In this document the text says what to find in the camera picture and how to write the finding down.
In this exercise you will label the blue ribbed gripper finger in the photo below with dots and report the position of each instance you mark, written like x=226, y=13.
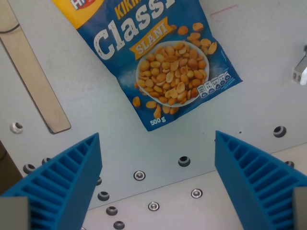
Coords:
x=72, y=182
x=251, y=177

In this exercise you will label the grey threaded hole insert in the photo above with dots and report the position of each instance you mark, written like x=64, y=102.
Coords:
x=98, y=180
x=289, y=163

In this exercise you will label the silver hex socket screw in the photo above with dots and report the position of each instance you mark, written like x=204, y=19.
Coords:
x=153, y=206
x=196, y=193
x=139, y=175

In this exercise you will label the beige metal strip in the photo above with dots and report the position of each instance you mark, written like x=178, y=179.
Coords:
x=36, y=83

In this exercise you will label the blue salted peanuts bag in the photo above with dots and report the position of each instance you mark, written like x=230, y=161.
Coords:
x=153, y=64

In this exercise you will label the beige wooden block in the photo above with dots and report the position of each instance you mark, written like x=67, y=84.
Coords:
x=8, y=14

